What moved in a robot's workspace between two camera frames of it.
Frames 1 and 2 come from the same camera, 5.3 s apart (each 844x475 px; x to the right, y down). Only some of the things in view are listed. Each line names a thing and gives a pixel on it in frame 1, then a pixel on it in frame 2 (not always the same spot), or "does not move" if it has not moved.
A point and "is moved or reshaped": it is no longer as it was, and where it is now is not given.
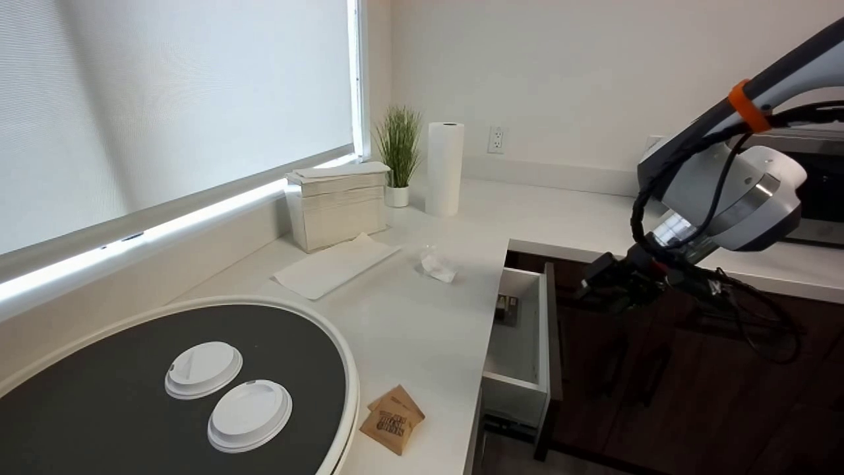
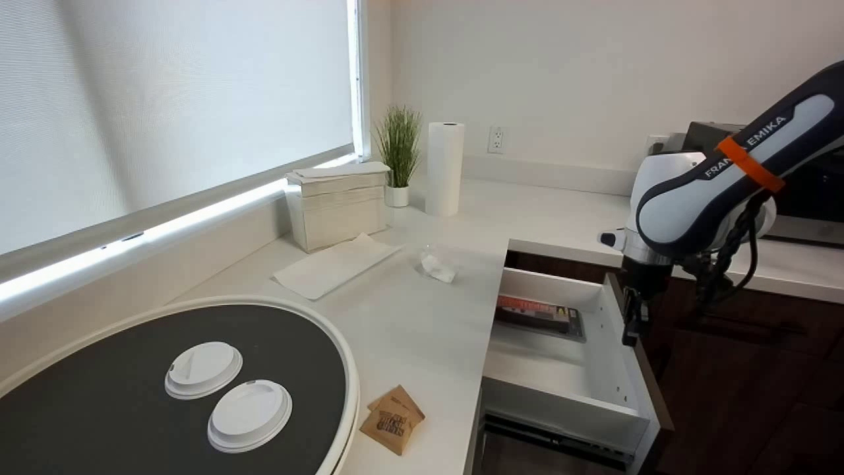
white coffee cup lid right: (249, 417) does not move
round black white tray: (199, 385) does not move
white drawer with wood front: (522, 378) is moved or reshaped
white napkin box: (337, 204) does not move
